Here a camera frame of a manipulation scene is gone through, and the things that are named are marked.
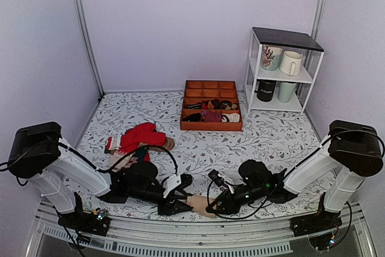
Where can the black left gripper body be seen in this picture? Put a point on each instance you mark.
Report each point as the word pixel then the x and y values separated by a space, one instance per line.
pixel 135 193

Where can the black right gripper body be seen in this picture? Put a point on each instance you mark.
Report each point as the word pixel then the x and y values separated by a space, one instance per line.
pixel 256 194

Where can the striped beige knitted sock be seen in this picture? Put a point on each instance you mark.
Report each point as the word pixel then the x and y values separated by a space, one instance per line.
pixel 199 205

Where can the orange wooden divider box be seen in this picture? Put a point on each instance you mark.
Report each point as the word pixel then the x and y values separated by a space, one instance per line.
pixel 204 90

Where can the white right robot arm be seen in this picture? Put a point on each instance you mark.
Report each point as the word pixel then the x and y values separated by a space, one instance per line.
pixel 356 149

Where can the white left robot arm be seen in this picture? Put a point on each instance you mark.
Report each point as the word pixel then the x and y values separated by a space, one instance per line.
pixel 41 156

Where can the white brown socks in box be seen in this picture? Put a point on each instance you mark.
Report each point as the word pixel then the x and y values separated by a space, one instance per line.
pixel 231 118

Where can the purple socks in box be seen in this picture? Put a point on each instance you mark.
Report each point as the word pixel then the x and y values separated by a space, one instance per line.
pixel 211 116

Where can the black striped socks in box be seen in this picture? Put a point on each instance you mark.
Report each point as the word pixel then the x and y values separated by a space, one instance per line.
pixel 192 112

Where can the dark brown socks in box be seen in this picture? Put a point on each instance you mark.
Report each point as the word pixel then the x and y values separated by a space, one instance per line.
pixel 216 104

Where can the brown sock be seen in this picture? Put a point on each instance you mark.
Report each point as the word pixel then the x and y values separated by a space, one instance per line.
pixel 168 145

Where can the red sock pile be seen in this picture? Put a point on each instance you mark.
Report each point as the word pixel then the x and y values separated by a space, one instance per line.
pixel 140 135

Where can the floral patterned table cloth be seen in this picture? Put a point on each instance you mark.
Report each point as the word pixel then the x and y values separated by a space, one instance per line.
pixel 279 139

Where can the black tumbler cup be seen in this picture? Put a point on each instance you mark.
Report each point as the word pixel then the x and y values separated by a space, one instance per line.
pixel 265 90

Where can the pale green tumbler cup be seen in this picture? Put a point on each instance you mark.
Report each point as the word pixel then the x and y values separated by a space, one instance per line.
pixel 286 90

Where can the white shelf black top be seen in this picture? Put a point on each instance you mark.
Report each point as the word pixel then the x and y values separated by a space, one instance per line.
pixel 312 55

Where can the white ceramic mug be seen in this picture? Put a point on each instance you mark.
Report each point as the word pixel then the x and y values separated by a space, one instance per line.
pixel 291 63

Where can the floral patterned mug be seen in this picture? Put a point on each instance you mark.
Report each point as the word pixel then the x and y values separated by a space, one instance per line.
pixel 271 56

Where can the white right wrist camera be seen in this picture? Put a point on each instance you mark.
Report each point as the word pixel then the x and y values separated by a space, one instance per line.
pixel 223 181

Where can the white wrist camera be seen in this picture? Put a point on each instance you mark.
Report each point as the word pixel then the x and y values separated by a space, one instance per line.
pixel 171 183
pixel 223 181

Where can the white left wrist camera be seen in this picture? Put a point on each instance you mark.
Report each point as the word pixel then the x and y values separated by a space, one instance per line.
pixel 171 183

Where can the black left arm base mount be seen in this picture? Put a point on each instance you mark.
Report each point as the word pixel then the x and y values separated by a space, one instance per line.
pixel 88 222

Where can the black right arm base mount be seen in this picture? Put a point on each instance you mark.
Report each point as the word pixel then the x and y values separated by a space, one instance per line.
pixel 317 222

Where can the left aluminium corner post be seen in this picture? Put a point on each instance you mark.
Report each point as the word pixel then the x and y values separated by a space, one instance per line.
pixel 80 12

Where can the aluminium corner post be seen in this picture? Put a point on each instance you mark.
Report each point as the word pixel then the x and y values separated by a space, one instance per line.
pixel 317 18
pixel 80 12

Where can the right aluminium corner post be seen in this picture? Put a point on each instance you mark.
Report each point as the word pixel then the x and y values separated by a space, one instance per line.
pixel 317 18

